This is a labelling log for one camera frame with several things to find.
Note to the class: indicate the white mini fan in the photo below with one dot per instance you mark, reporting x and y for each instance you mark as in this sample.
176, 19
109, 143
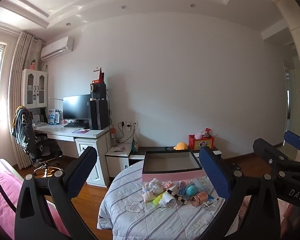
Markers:
168, 200

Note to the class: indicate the small red sign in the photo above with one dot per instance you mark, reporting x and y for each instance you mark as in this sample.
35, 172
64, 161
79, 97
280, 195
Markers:
208, 130

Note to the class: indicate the pink mouse pad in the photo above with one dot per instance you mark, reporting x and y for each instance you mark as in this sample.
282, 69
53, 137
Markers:
81, 130

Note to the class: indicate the pink storage box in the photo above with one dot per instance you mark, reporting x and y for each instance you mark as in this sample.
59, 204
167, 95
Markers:
170, 173

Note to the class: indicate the striped quilted table cover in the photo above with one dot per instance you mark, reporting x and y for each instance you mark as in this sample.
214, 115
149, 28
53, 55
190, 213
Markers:
130, 217

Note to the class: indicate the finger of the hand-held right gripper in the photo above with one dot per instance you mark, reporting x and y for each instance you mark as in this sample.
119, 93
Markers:
263, 150
293, 138

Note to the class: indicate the yellow barcode box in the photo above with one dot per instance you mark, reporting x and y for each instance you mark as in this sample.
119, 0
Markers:
155, 200

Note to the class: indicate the white air conditioner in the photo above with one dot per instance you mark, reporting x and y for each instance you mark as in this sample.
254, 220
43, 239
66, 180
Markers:
57, 47

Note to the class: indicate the dark printed jacket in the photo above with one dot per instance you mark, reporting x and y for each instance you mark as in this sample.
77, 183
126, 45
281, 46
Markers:
23, 130

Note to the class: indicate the blue snack bag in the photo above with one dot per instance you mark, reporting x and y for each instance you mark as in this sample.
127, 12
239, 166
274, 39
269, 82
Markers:
135, 143

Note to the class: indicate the white round-head figurine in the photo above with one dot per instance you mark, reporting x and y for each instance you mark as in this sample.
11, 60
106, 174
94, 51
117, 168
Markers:
148, 196

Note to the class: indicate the pale piglet figurine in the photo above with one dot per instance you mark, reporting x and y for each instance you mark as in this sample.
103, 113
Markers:
156, 186

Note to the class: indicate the red paper box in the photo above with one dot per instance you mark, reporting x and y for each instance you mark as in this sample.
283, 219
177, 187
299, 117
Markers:
100, 76

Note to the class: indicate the black office chair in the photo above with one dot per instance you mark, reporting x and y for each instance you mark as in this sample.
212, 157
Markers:
46, 152

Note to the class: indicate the teal round case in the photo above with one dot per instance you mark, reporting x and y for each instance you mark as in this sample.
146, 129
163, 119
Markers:
191, 190

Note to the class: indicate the red printed crate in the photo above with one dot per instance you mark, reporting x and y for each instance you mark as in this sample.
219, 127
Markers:
201, 142

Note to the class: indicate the pale pink printed blanket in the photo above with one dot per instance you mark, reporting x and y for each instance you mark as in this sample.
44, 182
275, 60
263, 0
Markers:
288, 215

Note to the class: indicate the blue box on stand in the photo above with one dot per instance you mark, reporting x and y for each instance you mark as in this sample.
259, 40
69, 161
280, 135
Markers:
53, 118

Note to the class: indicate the black computer monitor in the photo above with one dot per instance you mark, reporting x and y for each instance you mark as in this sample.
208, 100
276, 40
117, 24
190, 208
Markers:
76, 106

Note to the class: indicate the pink block figure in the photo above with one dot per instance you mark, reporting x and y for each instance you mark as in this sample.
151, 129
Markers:
168, 185

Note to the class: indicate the orange capped bottle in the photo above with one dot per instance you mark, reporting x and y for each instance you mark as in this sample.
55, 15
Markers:
113, 137

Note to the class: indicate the black computer tower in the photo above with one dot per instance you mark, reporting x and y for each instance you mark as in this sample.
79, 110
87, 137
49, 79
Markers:
98, 113

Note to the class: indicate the white bedside cabinet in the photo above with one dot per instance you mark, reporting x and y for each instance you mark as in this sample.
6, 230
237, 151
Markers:
117, 160

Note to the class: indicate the yellow plush octopus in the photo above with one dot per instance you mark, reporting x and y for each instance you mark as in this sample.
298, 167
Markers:
181, 145

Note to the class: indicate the white desk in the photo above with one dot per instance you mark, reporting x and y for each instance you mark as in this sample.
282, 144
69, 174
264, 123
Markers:
65, 131

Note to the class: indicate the black keyboard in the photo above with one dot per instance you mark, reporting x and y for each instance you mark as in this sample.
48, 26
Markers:
73, 124

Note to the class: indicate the pink bed cover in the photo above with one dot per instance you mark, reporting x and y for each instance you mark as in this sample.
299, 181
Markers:
5, 192

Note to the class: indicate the black white low cabinet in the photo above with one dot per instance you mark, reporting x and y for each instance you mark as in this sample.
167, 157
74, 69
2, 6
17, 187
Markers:
137, 152

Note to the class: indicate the white charger plug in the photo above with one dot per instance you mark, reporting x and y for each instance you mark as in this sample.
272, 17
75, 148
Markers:
172, 192

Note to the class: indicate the rose gold cylinder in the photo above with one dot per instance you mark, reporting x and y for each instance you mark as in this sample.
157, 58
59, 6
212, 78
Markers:
199, 198

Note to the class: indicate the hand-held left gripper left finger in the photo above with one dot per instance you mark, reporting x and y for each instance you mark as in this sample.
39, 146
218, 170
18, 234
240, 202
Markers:
81, 172

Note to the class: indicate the blue white tube box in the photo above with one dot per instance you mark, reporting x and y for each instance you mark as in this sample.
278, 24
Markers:
182, 188

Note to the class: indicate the pink doll figure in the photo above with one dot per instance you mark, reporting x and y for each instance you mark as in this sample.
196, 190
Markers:
33, 64

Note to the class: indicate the white wall calendar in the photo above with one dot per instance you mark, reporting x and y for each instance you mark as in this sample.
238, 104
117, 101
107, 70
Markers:
97, 70

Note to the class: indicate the white glass-door cabinet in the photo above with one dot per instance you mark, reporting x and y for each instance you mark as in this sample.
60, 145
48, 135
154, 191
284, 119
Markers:
35, 88

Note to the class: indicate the white door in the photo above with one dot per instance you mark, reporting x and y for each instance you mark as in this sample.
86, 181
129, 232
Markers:
293, 92

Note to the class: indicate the black speaker box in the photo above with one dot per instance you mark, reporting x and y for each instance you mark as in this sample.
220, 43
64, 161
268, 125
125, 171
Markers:
98, 91

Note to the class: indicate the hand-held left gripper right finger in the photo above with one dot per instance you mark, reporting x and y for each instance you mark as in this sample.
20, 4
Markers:
215, 177

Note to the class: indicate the small glass bottle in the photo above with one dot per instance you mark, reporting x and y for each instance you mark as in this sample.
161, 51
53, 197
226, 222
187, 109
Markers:
210, 203

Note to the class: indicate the printed papers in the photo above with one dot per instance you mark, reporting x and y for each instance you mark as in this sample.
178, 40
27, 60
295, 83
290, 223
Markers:
120, 150

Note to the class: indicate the pink plush toy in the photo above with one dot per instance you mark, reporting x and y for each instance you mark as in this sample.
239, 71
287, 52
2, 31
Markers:
198, 135

